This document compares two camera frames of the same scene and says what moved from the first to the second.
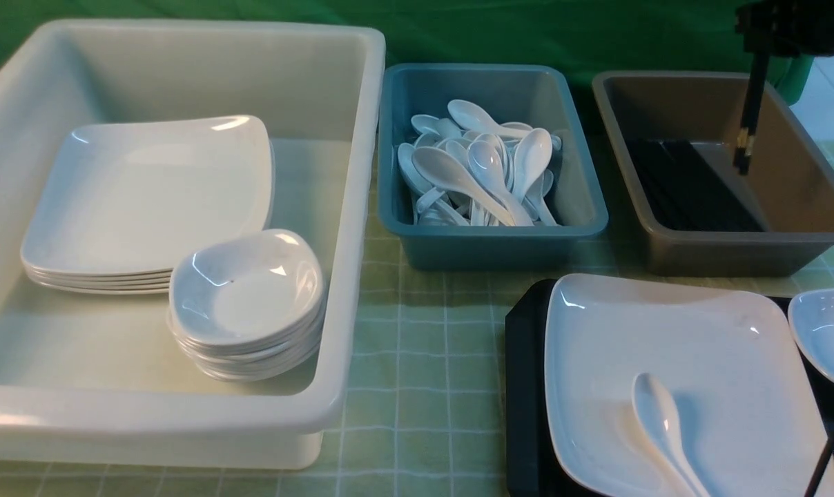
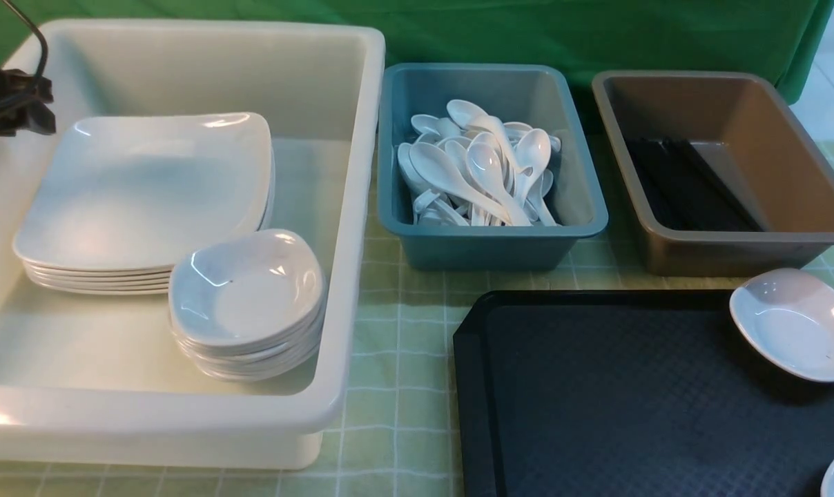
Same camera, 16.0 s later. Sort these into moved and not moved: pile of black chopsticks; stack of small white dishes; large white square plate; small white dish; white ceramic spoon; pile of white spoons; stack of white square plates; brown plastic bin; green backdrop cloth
Moved: small white dish; white ceramic spoon; large white square plate
Not moved: pile of white spoons; pile of black chopsticks; brown plastic bin; green backdrop cloth; stack of small white dishes; stack of white square plates
